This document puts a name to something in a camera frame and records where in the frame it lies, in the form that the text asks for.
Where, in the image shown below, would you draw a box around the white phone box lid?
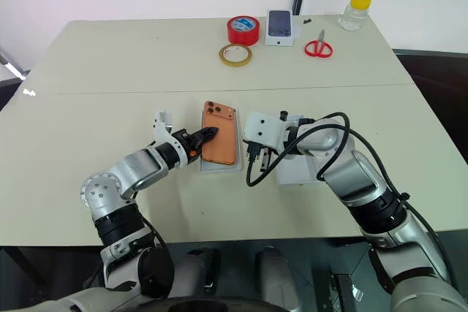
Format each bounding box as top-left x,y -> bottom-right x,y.
276,113 -> 328,190

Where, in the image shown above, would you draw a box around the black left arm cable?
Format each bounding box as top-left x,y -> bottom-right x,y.
138,215 -> 171,255

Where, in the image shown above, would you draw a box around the red handled scissors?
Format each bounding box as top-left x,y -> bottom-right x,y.
303,28 -> 334,60

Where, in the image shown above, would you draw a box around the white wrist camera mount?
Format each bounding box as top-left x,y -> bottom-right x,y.
151,109 -> 184,152
242,110 -> 294,153

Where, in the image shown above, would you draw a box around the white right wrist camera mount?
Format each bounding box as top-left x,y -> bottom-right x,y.
242,110 -> 294,153

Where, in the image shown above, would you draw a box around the red tape roll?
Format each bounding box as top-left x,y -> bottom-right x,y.
226,15 -> 261,47

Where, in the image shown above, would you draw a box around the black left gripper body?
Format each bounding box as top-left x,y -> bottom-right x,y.
173,128 -> 201,162

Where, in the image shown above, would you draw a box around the grey metal frame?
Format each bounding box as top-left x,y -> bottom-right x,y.
0,47 -> 29,81

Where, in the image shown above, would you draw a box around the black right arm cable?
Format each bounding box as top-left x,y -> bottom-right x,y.
245,111 -> 453,284

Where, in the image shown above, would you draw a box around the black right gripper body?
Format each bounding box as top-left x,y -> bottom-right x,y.
244,140 -> 274,161

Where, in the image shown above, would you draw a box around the white phone box base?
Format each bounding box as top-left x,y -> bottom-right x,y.
199,106 -> 245,174

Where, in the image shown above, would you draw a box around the white box with phone picture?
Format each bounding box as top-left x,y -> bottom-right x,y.
263,8 -> 296,48

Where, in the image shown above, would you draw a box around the clear jar with yellow lid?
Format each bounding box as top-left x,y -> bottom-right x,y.
338,0 -> 376,32

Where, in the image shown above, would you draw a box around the yellow tape roll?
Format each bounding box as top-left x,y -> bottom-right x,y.
218,43 -> 254,69

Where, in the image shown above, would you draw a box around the orange smartphone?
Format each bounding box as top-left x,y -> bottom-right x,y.
200,99 -> 238,166

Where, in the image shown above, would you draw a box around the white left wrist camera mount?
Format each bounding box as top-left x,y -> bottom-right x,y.
151,109 -> 184,152

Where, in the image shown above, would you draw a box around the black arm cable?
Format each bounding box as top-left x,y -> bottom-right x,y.
245,111 -> 453,284
138,215 -> 171,255

